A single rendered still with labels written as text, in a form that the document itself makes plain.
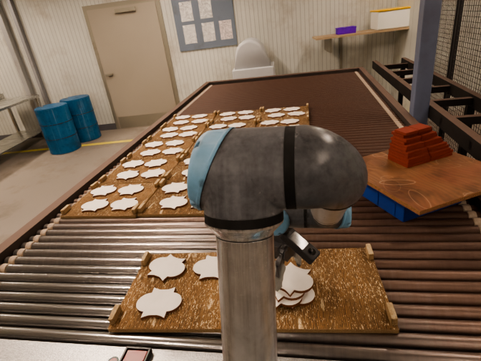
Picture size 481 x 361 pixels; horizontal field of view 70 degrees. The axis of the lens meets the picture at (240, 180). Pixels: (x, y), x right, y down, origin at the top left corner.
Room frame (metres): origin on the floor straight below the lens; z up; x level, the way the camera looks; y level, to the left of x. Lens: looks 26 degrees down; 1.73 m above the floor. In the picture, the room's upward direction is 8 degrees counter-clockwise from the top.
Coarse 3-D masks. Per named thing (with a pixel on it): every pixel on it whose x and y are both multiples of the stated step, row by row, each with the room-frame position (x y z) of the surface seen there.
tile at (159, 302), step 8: (144, 296) 0.86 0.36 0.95; (152, 296) 0.85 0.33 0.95; (160, 296) 0.85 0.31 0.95; (168, 296) 0.84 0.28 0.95; (176, 296) 0.84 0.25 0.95; (136, 304) 0.82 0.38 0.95; (144, 304) 0.82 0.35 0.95; (152, 304) 0.81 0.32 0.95; (160, 304) 0.81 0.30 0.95; (168, 304) 0.81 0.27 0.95; (176, 304) 0.80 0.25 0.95; (144, 312) 0.79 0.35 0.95; (152, 312) 0.78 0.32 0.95; (160, 312) 0.78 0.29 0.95; (168, 312) 0.78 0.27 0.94
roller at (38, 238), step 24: (48, 240) 1.34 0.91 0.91; (72, 240) 1.31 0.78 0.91; (96, 240) 1.29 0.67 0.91; (120, 240) 1.26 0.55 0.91; (144, 240) 1.24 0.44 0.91; (168, 240) 1.21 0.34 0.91; (192, 240) 1.19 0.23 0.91; (312, 240) 1.08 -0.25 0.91; (336, 240) 1.06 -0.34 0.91; (360, 240) 1.04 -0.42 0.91; (384, 240) 1.02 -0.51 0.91; (408, 240) 1.01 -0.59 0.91; (432, 240) 0.99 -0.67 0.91; (456, 240) 0.97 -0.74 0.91; (480, 240) 0.95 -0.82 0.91
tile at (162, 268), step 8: (168, 256) 1.05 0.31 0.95; (152, 264) 1.01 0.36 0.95; (160, 264) 1.01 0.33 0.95; (168, 264) 1.00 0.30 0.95; (176, 264) 1.00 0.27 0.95; (152, 272) 0.97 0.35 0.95; (160, 272) 0.96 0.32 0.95; (168, 272) 0.96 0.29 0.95; (176, 272) 0.95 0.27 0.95; (184, 272) 0.96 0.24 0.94
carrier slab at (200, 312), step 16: (160, 256) 1.07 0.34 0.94; (176, 256) 1.06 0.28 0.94; (192, 256) 1.04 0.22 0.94; (144, 272) 0.99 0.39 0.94; (192, 272) 0.96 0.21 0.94; (144, 288) 0.91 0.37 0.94; (160, 288) 0.90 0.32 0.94; (176, 288) 0.89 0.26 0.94; (192, 288) 0.88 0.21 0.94; (208, 288) 0.87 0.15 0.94; (128, 304) 0.84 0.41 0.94; (192, 304) 0.80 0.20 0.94; (208, 304) 0.79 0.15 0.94; (128, 320) 0.77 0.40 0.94; (144, 320) 0.77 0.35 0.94; (160, 320) 0.76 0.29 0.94; (176, 320) 0.75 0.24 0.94; (192, 320) 0.74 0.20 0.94; (208, 320) 0.73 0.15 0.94
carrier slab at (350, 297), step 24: (312, 264) 0.91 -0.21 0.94; (336, 264) 0.90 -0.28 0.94; (360, 264) 0.88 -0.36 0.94; (312, 288) 0.81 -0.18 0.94; (336, 288) 0.79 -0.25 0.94; (360, 288) 0.78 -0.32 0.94; (288, 312) 0.72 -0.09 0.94; (312, 312) 0.71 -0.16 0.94; (336, 312) 0.70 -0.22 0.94; (360, 312) 0.69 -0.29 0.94; (384, 312) 0.68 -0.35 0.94
